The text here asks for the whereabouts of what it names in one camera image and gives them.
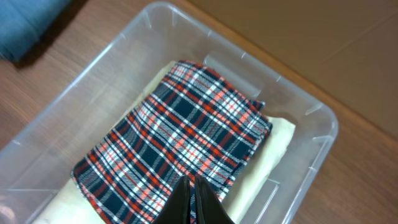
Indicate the clear plastic storage bin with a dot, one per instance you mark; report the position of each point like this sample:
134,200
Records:
37,163

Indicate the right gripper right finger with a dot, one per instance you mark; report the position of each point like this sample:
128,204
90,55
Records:
209,209

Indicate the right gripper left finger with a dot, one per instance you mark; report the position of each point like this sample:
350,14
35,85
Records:
177,208

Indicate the cream cloth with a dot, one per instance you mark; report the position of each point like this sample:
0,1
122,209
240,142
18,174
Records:
70,206

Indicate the folded blue denim jeans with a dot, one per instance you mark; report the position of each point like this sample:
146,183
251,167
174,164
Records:
23,22

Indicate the plaid flannel shirt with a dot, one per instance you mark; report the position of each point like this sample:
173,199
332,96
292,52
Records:
194,122

